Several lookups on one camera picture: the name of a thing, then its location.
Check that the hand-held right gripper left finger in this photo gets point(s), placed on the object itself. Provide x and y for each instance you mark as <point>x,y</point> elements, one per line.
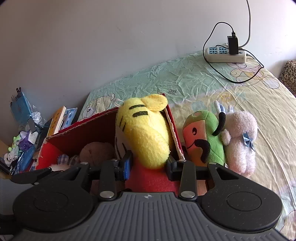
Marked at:
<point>126,165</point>

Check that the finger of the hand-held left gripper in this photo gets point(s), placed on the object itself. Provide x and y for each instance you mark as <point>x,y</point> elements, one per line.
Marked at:
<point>30,177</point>

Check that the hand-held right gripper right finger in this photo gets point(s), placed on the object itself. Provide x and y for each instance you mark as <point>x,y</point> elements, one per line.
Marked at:
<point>171,168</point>

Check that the mauve brown plush toy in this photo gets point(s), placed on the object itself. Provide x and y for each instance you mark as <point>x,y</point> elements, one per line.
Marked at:
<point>97,151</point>

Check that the white plush rabbit plaid ears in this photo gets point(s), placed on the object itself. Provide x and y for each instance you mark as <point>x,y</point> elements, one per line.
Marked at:
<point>63,160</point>

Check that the yellow tiger plush toy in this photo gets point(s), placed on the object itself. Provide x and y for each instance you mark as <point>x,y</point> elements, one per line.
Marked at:
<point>143,129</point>

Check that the red cardboard box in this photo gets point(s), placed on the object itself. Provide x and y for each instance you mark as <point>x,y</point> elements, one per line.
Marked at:
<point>92,129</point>

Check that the green moustached plush toy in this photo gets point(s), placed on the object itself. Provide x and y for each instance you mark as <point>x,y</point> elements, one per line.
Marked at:
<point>214,139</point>

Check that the pinkish white plush rabbit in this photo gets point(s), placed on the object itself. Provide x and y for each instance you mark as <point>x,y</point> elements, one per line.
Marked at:
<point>240,139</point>

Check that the black stick-shaped object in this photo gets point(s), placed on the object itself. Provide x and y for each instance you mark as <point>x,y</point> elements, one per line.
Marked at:
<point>4,166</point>

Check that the green frog toy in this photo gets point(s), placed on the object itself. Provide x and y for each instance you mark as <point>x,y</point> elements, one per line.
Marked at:
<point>15,140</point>

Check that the small upright phone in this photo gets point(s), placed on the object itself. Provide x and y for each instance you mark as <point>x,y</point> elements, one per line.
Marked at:
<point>32,125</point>

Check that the clear plastic bag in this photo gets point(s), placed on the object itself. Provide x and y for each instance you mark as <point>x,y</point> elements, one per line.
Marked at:
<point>35,115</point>

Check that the yellow book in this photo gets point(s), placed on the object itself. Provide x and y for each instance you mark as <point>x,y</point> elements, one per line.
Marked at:
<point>56,120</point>

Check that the blue clipped document bag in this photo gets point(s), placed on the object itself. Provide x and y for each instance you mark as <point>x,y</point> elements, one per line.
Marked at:
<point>20,109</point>

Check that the blue white paper packet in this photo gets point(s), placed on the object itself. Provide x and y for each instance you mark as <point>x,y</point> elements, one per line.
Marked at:
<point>70,114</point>

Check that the white power strip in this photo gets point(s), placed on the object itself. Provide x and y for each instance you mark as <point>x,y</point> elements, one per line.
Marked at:
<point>222,58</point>

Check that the black power adapter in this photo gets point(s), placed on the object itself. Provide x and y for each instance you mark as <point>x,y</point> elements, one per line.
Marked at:
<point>233,45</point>

